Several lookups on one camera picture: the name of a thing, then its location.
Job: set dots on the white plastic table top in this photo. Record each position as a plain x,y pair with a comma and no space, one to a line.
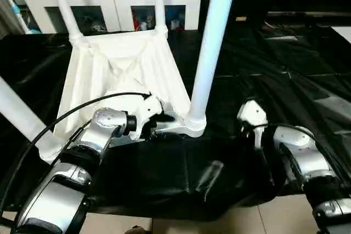
120,64

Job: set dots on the small tan tag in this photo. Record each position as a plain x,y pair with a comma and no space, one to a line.
241,19

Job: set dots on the black metal rail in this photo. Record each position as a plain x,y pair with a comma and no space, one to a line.
307,15

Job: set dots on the white flat board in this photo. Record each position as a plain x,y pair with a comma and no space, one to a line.
343,32

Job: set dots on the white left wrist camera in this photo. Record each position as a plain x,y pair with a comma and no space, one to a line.
147,110

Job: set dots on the black plastic mat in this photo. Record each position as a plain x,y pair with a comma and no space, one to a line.
181,179

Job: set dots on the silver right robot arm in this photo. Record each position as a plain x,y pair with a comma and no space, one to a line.
301,154

